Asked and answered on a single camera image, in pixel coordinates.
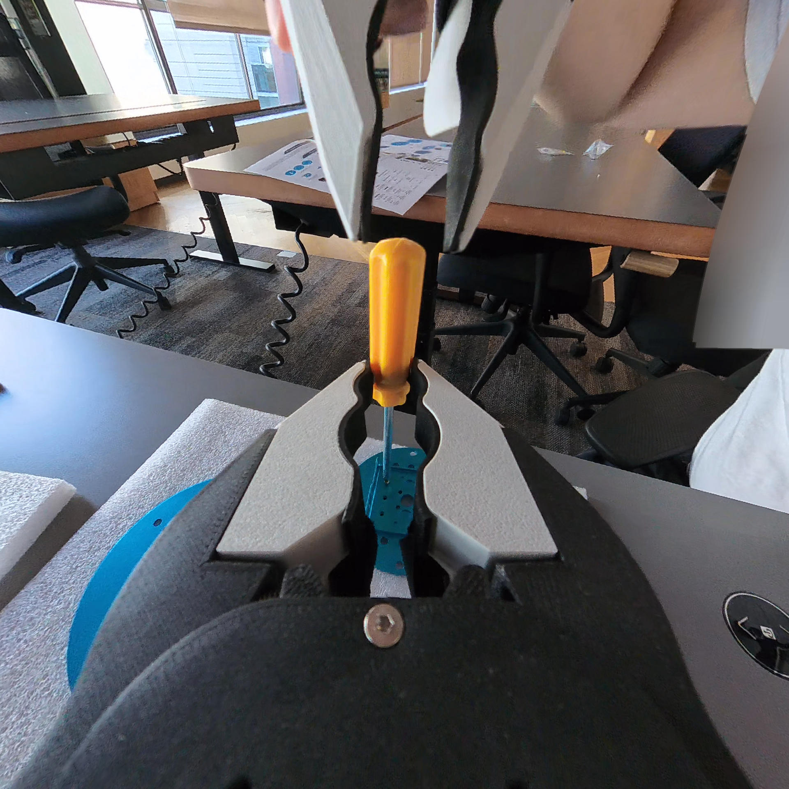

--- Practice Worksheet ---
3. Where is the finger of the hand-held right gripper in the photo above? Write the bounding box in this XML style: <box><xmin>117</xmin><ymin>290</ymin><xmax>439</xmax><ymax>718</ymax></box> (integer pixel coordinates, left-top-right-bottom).
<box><xmin>279</xmin><ymin>0</ymin><xmax>395</xmax><ymax>242</ymax></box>
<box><xmin>443</xmin><ymin>0</ymin><xmax>575</xmax><ymax>255</ymax></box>

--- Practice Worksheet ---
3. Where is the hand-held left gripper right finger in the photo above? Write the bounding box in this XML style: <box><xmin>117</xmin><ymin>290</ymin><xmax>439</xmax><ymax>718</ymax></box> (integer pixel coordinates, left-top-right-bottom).
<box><xmin>414</xmin><ymin>361</ymin><xmax>561</xmax><ymax>583</ymax></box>

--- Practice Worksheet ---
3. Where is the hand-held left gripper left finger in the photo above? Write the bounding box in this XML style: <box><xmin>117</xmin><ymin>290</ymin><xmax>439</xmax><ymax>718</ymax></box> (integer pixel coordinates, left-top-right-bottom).
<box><xmin>216</xmin><ymin>361</ymin><xmax>376</xmax><ymax>583</ymax></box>

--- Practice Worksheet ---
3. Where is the blue perforated metal bracket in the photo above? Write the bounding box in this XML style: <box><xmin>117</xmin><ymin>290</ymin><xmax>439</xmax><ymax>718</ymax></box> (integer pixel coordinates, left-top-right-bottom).
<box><xmin>364</xmin><ymin>465</ymin><xmax>415</xmax><ymax>538</ymax></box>

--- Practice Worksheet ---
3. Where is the orange handled screwdriver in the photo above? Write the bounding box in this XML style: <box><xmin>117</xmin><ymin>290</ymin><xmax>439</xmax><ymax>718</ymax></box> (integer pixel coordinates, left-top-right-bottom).
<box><xmin>368</xmin><ymin>237</ymin><xmax>428</xmax><ymax>483</ymax></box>

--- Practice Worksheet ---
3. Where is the person's right forearm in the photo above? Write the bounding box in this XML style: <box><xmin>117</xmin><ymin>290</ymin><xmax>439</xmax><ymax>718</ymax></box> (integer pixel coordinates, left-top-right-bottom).
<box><xmin>531</xmin><ymin>0</ymin><xmax>760</xmax><ymax>132</ymax></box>

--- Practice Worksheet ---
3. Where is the black under-desk tray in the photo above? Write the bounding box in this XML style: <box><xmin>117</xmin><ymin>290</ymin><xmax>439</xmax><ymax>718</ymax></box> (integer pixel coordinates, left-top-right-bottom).
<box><xmin>49</xmin><ymin>117</ymin><xmax>239</xmax><ymax>181</ymax></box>

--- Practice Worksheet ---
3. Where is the round black desk grommet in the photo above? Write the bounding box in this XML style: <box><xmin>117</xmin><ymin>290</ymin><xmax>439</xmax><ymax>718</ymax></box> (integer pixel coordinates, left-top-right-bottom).
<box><xmin>722</xmin><ymin>591</ymin><xmax>789</xmax><ymax>673</ymax></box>

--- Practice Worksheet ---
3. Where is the person's right hand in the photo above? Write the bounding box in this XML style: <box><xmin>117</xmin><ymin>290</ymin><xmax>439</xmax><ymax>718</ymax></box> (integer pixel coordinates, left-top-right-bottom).
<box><xmin>269</xmin><ymin>0</ymin><xmax>297</xmax><ymax>55</ymax></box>

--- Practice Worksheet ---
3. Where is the printed instruction sheet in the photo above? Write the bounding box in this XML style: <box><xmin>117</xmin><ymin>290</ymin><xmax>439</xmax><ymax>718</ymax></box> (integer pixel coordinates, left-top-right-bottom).
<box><xmin>243</xmin><ymin>133</ymin><xmax>454</xmax><ymax>215</ymax></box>

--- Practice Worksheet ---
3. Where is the window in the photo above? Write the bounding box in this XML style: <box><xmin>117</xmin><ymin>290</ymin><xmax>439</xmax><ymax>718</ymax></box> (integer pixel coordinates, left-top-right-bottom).
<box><xmin>74</xmin><ymin>0</ymin><xmax>306</xmax><ymax>112</ymax></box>

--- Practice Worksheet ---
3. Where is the beige roller blind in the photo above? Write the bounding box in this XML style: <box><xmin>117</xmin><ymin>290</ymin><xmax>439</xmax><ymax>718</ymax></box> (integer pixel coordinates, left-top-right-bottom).
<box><xmin>166</xmin><ymin>0</ymin><xmax>278</xmax><ymax>35</ymax></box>

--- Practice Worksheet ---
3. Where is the large white foam sheet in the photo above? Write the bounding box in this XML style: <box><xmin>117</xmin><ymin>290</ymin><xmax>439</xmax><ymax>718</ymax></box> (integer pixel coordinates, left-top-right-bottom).
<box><xmin>0</xmin><ymin>398</ymin><xmax>588</xmax><ymax>787</ymax></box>

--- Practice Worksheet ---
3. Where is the black mesh office chair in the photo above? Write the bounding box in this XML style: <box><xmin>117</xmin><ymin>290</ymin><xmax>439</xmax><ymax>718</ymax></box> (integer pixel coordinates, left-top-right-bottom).
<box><xmin>582</xmin><ymin>370</ymin><xmax>759</xmax><ymax>488</ymax></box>

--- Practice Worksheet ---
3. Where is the blue slotted metal disc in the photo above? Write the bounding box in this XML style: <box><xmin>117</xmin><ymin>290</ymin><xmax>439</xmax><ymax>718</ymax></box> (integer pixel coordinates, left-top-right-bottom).
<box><xmin>67</xmin><ymin>480</ymin><xmax>217</xmax><ymax>691</ymax></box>

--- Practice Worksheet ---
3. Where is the dark office chair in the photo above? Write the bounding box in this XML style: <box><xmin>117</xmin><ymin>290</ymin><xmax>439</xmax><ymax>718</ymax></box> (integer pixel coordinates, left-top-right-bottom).
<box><xmin>660</xmin><ymin>126</ymin><xmax>747</xmax><ymax>186</ymax></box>

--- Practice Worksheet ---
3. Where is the brown cardboard box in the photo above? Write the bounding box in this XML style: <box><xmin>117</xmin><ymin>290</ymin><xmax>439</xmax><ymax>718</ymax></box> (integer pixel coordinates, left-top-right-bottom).
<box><xmin>102</xmin><ymin>166</ymin><xmax>161</xmax><ymax>207</ymax></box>

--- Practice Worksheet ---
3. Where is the white foam piece with cutout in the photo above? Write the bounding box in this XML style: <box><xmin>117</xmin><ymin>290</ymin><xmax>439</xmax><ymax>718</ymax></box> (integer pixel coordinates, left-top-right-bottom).
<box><xmin>0</xmin><ymin>471</ymin><xmax>78</xmax><ymax>580</ymax></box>

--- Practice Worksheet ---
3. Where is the person's white shirt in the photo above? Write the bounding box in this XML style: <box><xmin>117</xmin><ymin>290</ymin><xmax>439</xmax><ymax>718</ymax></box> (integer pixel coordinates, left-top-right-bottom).
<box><xmin>689</xmin><ymin>0</ymin><xmax>789</xmax><ymax>514</ymax></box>

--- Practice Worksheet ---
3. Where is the black saddle stool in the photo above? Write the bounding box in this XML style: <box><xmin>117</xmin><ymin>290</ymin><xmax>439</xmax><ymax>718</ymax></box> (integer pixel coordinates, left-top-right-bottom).
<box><xmin>0</xmin><ymin>185</ymin><xmax>173</xmax><ymax>324</ymax></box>

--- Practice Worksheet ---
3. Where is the black cabinet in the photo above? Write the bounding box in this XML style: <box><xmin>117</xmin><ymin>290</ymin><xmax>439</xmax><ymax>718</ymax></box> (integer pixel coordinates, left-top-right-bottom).
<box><xmin>0</xmin><ymin>0</ymin><xmax>84</xmax><ymax>99</ymax></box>

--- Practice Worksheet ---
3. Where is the thick coiled black cable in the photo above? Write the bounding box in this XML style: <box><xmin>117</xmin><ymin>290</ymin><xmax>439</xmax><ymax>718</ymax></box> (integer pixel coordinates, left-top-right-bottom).
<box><xmin>259</xmin><ymin>222</ymin><xmax>309</xmax><ymax>378</ymax></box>

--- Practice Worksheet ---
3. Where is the thin coiled black cable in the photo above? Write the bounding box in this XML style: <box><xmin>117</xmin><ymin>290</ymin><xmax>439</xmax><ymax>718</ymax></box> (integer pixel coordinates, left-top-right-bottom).
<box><xmin>117</xmin><ymin>197</ymin><xmax>213</xmax><ymax>339</ymax></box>

